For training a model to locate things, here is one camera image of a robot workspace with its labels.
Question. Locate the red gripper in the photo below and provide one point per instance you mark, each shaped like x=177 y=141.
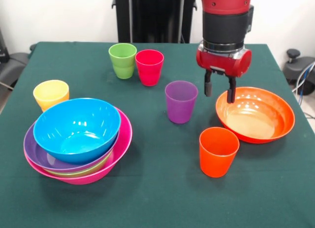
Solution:
x=221 y=63

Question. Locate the purple cup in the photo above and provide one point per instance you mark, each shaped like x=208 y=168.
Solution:
x=180 y=109

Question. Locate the orange bowl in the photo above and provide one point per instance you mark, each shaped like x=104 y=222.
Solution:
x=265 y=117

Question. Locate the pink bowl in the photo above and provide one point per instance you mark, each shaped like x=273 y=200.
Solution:
x=124 y=137

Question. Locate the blue bowl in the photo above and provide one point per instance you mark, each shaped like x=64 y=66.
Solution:
x=76 y=129

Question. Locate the green bowl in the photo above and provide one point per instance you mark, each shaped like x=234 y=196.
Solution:
x=81 y=173

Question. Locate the purple bowl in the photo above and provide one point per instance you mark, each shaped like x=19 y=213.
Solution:
x=37 y=154

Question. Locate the orange cup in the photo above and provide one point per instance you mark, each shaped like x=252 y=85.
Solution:
x=216 y=161

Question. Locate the red cup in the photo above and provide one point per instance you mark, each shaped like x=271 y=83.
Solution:
x=149 y=70

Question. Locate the green cup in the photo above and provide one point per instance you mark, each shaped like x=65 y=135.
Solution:
x=122 y=50
x=124 y=72

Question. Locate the dark green tablecloth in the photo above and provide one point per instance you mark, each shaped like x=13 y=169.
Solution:
x=258 y=188

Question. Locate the yellow cup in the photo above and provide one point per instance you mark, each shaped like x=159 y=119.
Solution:
x=49 y=95

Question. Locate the black equipment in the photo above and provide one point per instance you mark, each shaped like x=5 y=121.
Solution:
x=17 y=60

